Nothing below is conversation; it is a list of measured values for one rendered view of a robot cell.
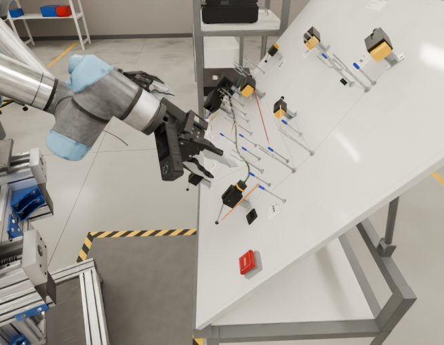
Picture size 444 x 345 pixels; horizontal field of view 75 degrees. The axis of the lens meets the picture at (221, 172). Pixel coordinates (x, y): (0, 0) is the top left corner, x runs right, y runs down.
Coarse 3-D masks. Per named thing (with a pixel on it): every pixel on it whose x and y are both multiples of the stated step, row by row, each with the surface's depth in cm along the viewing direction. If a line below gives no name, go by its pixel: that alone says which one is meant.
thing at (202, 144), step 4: (192, 140) 59; (196, 140) 58; (200, 140) 59; (204, 140) 59; (208, 140) 59; (196, 144) 59; (200, 144) 59; (204, 144) 59; (208, 144) 59; (212, 144) 60; (200, 148) 60; (204, 148) 60; (208, 148) 59; (212, 148) 59; (216, 148) 60; (212, 152) 60; (216, 152) 60; (220, 152) 61
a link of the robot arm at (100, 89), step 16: (80, 64) 48; (96, 64) 49; (80, 80) 48; (96, 80) 49; (112, 80) 50; (128, 80) 53; (80, 96) 51; (96, 96) 50; (112, 96) 51; (128, 96) 52; (96, 112) 52; (112, 112) 53; (128, 112) 53
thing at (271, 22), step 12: (288, 0) 142; (264, 12) 184; (288, 12) 146; (204, 24) 155; (216, 24) 155; (228, 24) 155; (240, 24) 155; (252, 24) 155; (264, 24) 155; (276, 24) 155; (204, 36) 151; (204, 60) 212; (204, 96) 178; (204, 108) 179
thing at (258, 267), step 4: (256, 252) 78; (256, 256) 78; (260, 256) 78; (256, 260) 77; (260, 260) 77; (256, 264) 76; (260, 264) 76; (252, 268) 76; (256, 268) 75; (260, 268) 75; (248, 272) 77; (252, 272) 76; (256, 272) 76; (244, 276) 78; (248, 276) 77; (252, 276) 77
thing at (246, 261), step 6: (246, 252) 79; (252, 252) 78; (240, 258) 80; (246, 258) 77; (252, 258) 76; (240, 264) 78; (246, 264) 76; (252, 264) 74; (240, 270) 77; (246, 270) 76
